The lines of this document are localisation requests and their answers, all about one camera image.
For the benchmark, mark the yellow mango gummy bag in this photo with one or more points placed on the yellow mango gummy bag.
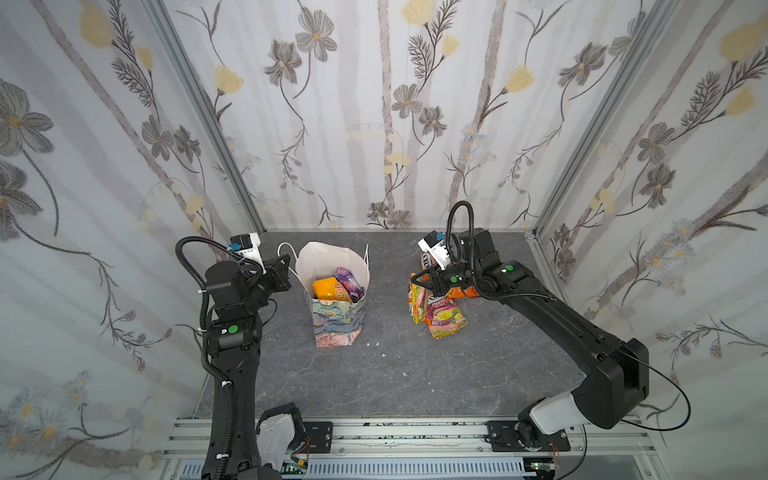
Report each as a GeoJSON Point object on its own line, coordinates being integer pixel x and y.
{"type": "Point", "coordinates": [329, 289]}

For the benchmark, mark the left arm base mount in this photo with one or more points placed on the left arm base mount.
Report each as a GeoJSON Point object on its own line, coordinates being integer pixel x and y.
{"type": "Point", "coordinates": [281, 431]}

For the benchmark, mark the purple Fox's candy bag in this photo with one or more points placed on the purple Fox's candy bag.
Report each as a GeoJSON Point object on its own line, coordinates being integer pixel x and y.
{"type": "Point", "coordinates": [353, 288]}

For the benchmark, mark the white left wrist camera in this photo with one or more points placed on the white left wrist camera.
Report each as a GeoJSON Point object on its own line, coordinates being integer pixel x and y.
{"type": "Point", "coordinates": [247, 246]}

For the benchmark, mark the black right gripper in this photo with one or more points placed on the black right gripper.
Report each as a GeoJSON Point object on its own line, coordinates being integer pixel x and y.
{"type": "Point", "coordinates": [438, 280]}

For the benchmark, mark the orange corn chips bag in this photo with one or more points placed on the orange corn chips bag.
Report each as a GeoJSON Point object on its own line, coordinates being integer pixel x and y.
{"type": "Point", "coordinates": [458, 293]}

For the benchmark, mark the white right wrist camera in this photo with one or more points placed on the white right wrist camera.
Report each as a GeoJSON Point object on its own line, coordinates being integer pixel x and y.
{"type": "Point", "coordinates": [434, 245]}

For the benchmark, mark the red Fox's candy bag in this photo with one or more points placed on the red Fox's candy bag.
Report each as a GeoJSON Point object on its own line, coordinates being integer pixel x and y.
{"type": "Point", "coordinates": [427, 261]}

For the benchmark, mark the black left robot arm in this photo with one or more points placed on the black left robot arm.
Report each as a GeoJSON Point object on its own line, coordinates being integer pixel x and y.
{"type": "Point", "coordinates": [232, 293]}

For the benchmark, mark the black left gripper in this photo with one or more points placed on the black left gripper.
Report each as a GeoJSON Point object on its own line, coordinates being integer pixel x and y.
{"type": "Point", "coordinates": [276, 272]}

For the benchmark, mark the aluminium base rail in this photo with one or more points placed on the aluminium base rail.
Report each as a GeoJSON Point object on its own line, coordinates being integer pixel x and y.
{"type": "Point", "coordinates": [403, 417]}

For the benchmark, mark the pink-yellow Fox's candy bag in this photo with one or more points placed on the pink-yellow Fox's candy bag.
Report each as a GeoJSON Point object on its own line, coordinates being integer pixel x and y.
{"type": "Point", "coordinates": [444, 318]}

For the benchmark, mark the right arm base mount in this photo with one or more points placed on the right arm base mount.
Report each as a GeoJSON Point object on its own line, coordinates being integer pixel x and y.
{"type": "Point", "coordinates": [540, 428]}

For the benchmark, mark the floral white paper bag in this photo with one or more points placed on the floral white paper bag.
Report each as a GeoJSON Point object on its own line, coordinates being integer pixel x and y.
{"type": "Point", "coordinates": [335, 323]}

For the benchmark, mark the orange Fox's candy bag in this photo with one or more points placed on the orange Fox's candy bag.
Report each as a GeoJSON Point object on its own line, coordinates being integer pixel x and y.
{"type": "Point", "coordinates": [418, 302]}

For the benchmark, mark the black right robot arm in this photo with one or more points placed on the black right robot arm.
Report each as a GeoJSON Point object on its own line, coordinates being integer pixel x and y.
{"type": "Point", "coordinates": [616, 371]}

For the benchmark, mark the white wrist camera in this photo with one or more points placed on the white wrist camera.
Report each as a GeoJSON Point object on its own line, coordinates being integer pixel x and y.
{"type": "Point", "coordinates": [247, 246]}
{"type": "Point", "coordinates": [434, 245]}

